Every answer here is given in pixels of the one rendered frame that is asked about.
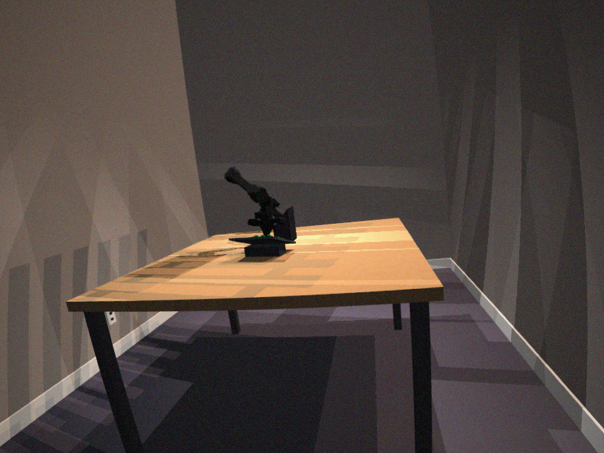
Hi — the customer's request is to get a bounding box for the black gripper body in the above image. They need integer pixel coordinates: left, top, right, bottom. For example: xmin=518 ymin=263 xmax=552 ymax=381
xmin=248 ymin=207 xmax=286 ymax=227

